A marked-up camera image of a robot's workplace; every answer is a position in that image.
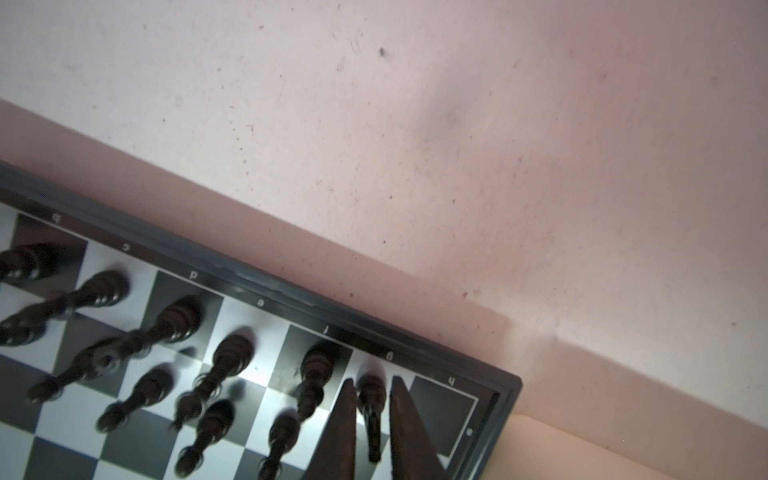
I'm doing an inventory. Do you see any black chess pawn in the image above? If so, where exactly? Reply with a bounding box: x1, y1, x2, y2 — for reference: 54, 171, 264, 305
356, 373, 387, 463

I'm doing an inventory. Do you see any black white chess board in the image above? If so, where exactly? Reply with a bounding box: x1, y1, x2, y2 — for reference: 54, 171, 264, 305
1, 164, 522, 479

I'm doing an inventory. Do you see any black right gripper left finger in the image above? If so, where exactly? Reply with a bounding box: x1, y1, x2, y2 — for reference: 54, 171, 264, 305
303, 378, 357, 480

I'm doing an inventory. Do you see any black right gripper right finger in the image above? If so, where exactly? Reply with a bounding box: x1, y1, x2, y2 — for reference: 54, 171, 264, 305
389, 376, 450, 480

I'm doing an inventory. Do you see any white plastic tray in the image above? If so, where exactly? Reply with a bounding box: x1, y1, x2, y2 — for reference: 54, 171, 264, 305
481, 414, 666, 480

